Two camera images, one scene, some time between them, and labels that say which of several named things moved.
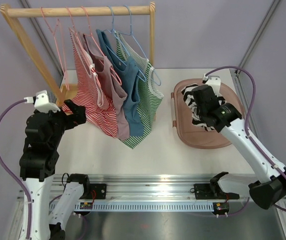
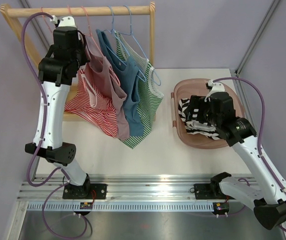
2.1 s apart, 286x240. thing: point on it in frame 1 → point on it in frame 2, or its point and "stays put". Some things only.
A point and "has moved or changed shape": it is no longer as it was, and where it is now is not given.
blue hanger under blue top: x=112 y=31 stays put
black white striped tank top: x=197 y=119 has moved or changed shape
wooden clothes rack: x=10 y=11 stays put
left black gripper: x=79 y=116 → x=84 y=59
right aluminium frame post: x=269 y=14 stays put
